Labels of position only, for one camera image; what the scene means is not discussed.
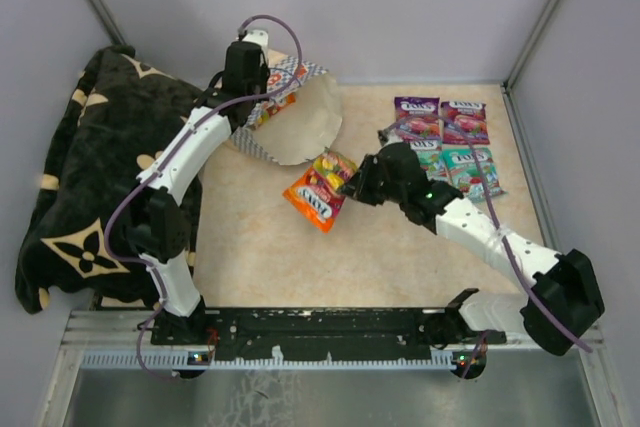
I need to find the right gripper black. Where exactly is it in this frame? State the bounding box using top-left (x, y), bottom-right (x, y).
top-left (339, 155), bottom-right (406, 207)

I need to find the orange fox's candy packet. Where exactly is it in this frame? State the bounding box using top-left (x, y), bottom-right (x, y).
top-left (246, 93), bottom-right (296, 130)
top-left (283, 149), bottom-right (357, 233)

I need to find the blue checkered paper bag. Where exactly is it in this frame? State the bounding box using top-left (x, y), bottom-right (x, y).
top-left (230, 51), bottom-right (343, 166)

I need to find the teal Fox's candy packet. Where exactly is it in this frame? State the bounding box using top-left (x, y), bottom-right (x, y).
top-left (409, 140), bottom-right (448, 182)
top-left (442, 147), bottom-right (506, 202)

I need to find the pink Fox's candy packet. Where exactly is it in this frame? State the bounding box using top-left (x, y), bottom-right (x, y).
top-left (394, 96), bottom-right (441, 141)

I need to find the purple Fox's candy packet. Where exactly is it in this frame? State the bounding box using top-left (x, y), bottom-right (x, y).
top-left (440, 101), bottom-right (490, 145)

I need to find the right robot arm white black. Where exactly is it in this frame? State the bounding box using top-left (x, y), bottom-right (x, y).
top-left (339, 143), bottom-right (605, 356)

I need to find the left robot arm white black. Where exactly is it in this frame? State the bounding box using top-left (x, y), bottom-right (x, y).
top-left (119, 34), bottom-right (270, 344)

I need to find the black floral plush blanket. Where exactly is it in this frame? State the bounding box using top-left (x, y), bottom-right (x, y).
top-left (14, 46), bottom-right (202, 314)

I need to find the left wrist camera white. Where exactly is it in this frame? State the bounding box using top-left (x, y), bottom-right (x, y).
top-left (238, 29), bottom-right (269, 52)

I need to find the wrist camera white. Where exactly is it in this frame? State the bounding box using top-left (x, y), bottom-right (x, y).
top-left (238, 29), bottom-right (269, 52)
top-left (377, 129), bottom-right (402, 147)

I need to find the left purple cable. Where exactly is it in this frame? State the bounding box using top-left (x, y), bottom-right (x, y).
top-left (103, 15), bottom-right (304, 381)

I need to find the purple cable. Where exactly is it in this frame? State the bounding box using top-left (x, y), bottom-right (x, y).
top-left (387, 114), bottom-right (594, 381)
top-left (103, 15), bottom-right (304, 381)

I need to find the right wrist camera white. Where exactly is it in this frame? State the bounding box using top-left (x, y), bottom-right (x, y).
top-left (377, 129), bottom-right (402, 147)

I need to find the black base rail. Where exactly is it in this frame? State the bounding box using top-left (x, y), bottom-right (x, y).
top-left (151, 303), bottom-right (482, 362)

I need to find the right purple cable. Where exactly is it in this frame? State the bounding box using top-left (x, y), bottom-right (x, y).
top-left (387, 114), bottom-right (594, 381)

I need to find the right aluminium frame post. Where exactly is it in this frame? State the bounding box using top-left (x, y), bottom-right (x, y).
top-left (502, 0), bottom-right (563, 93)

